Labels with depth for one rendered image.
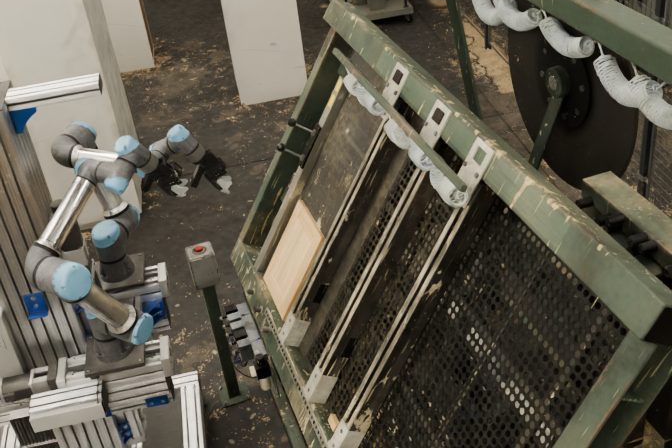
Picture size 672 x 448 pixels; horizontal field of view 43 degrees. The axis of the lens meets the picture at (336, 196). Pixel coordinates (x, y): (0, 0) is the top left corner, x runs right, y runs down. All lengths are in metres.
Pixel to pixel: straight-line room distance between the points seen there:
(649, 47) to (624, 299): 0.80
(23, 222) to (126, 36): 5.20
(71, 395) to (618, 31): 2.29
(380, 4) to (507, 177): 6.20
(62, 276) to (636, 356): 1.73
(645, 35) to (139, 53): 6.36
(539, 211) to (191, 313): 3.19
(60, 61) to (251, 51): 2.06
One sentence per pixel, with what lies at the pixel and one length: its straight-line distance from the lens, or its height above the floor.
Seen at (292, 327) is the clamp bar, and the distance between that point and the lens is 3.37.
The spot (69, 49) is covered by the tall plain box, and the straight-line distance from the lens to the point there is 5.52.
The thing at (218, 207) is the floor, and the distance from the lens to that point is 6.01.
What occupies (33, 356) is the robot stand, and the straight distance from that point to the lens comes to 3.63.
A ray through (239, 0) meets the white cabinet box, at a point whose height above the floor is 0.91.
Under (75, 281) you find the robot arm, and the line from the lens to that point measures 2.87.
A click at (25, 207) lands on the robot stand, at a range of 3.23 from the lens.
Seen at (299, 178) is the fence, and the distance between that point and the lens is 3.64.
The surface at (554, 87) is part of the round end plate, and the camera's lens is 3.06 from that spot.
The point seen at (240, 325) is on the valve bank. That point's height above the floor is 0.76.
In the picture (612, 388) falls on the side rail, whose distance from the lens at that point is 2.09.
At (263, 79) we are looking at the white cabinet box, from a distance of 7.24.
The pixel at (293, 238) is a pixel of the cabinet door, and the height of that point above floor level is 1.12.
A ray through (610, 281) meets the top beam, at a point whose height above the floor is 1.91.
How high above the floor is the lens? 3.20
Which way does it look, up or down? 33 degrees down
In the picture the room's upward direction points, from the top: 7 degrees counter-clockwise
